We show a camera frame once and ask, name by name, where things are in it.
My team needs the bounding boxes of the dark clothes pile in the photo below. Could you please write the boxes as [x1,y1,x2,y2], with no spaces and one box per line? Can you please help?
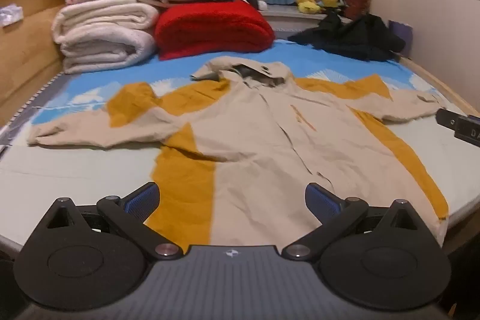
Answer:
[288,12,407,62]

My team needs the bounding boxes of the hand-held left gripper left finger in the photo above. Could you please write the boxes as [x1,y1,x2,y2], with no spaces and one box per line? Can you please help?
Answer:
[47,182,185,261]

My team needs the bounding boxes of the red fluffy blanket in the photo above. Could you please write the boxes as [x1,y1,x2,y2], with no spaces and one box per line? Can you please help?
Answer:
[154,0,276,61]

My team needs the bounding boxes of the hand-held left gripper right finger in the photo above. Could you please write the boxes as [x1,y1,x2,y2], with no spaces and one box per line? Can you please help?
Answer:
[281,183,420,261]

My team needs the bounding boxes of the wooden bed frame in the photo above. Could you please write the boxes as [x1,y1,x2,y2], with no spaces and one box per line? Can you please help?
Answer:
[0,0,480,129]

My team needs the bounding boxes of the tissue pack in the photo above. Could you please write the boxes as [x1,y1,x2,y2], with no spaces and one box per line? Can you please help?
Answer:
[0,4,24,28]

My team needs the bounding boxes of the white window ledge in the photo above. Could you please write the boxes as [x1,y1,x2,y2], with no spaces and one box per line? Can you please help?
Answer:
[259,3,353,32]

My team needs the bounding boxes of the purple box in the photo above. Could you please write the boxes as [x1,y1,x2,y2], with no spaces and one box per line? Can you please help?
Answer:
[388,20,413,56]

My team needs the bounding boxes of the white folded quilt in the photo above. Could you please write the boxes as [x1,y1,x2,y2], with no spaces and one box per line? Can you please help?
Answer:
[52,0,160,75]

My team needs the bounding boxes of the beige and mustard hooded jacket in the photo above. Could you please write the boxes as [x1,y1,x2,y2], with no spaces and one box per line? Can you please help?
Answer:
[27,55,450,257]

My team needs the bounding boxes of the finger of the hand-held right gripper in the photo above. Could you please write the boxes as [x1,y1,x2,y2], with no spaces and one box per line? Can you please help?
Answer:
[436,109,459,135]

